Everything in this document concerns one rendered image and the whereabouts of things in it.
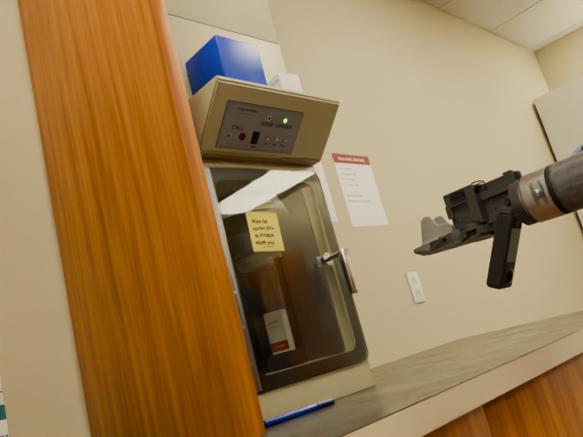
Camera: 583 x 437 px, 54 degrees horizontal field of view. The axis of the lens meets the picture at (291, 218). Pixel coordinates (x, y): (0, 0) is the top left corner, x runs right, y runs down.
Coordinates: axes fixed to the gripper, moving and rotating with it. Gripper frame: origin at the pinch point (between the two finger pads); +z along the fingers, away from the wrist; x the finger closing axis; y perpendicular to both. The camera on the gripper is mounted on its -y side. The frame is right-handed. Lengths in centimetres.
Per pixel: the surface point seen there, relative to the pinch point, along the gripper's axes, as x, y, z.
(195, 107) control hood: 26.5, 33.9, 18.5
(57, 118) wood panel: 34, 48, 53
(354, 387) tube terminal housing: 0.6, -19.4, 22.8
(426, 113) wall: -146, 79, 65
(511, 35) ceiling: -284, 150, 60
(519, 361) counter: -6.1, -21.1, -7.2
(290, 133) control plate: 6.2, 30.1, 16.7
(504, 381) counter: 0.5, -22.8, -7.1
